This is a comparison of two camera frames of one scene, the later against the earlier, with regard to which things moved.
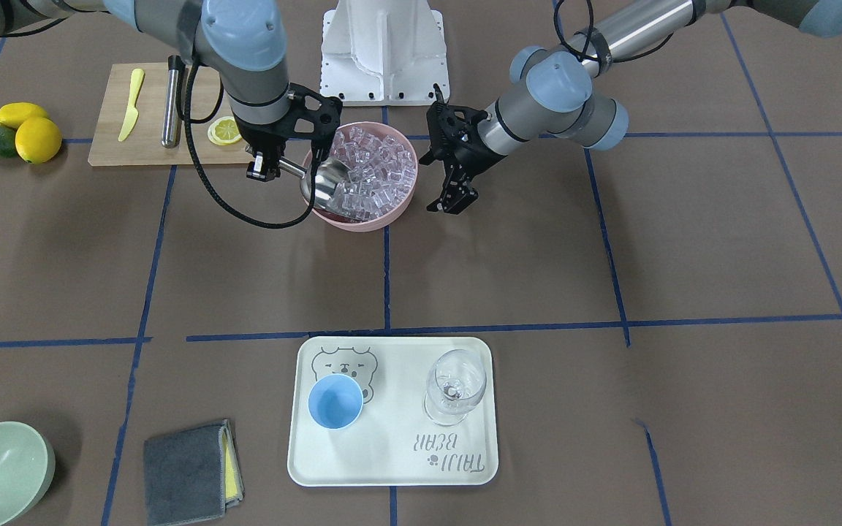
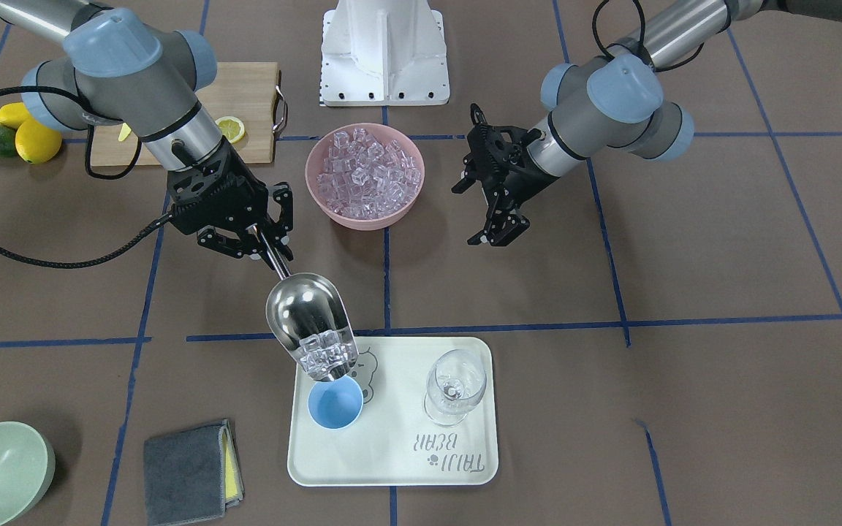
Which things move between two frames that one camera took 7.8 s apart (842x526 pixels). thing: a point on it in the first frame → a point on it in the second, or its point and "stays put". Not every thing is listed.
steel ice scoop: (328, 172) → (310, 320)
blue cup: (335, 401) stays put
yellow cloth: (233, 483) stays put
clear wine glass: (455, 383) stays put
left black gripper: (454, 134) → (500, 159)
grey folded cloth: (183, 475) stays put
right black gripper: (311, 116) → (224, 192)
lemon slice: (224, 131) stays put
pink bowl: (384, 175) stays put
